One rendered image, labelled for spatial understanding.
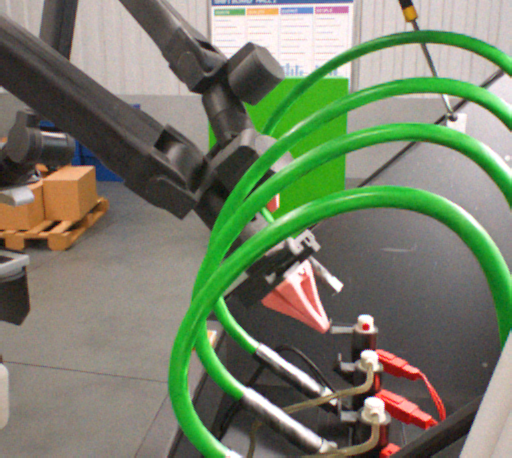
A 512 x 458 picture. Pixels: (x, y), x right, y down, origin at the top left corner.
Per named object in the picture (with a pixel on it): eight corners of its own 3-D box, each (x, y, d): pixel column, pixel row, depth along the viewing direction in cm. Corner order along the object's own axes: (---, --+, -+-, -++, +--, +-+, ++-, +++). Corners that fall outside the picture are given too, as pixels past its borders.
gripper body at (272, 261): (301, 257, 58) (255, 203, 59) (238, 309, 63) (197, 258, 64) (319, 240, 64) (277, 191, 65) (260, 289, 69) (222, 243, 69)
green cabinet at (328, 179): (335, 229, 484) (340, 75, 453) (341, 263, 400) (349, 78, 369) (226, 226, 491) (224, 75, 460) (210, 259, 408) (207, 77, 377)
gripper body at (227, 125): (287, 150, 79) (269, 111, 82) (230, 141, 72) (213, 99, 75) (261, 178, 82) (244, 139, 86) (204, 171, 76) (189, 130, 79)
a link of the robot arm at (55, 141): (33, 144, 116) (9, 141, 112) (59, 116, 111) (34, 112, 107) (45, 182, 114) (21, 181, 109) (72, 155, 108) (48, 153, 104)
